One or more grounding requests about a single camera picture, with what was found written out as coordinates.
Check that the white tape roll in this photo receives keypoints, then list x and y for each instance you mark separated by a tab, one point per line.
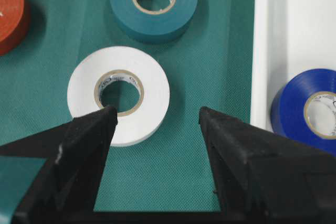
122	64

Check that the white plastic tray case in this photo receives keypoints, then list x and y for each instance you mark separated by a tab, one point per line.
290	37

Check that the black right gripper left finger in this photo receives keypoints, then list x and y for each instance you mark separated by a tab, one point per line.
47	176

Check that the blue tape roll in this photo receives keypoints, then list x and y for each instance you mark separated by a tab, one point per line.
304	109

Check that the teal green tape roll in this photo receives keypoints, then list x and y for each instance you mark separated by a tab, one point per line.
153	25

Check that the green table cloth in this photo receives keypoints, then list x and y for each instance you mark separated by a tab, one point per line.
210	65

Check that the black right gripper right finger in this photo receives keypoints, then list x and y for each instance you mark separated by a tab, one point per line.
265	177

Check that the red orange tape roll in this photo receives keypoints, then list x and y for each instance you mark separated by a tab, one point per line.
15	19

